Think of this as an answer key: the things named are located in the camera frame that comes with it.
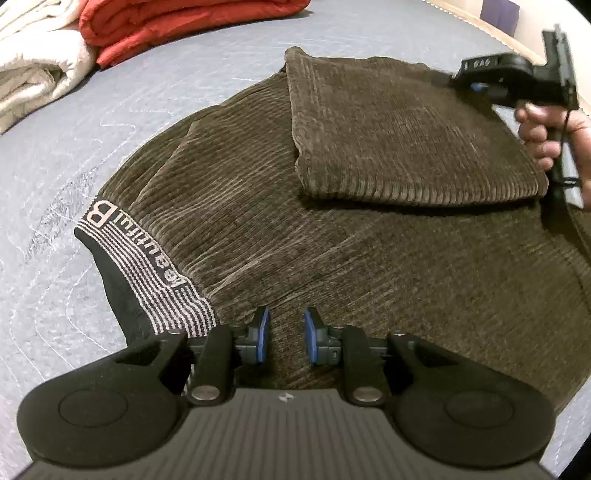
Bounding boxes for person's right hand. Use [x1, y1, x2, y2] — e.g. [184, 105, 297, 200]
[515, 102, 591, 175]

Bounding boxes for red blanket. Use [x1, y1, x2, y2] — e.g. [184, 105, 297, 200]
[78, 0, 311, 69]

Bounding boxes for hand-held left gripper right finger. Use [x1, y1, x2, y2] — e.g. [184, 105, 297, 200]
[302, 307, 463, 408]

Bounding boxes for brown corduroy pants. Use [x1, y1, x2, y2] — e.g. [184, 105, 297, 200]
[74, 46, 591, 418]

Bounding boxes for white folded blanket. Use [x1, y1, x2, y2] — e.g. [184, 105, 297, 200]
[0, 0, 98, 134]

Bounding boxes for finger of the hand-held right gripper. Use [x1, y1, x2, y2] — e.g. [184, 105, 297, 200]
[434, 69, 491, 104]

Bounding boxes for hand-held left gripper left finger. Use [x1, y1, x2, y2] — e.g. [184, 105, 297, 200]
[113, 306, 271, 408]

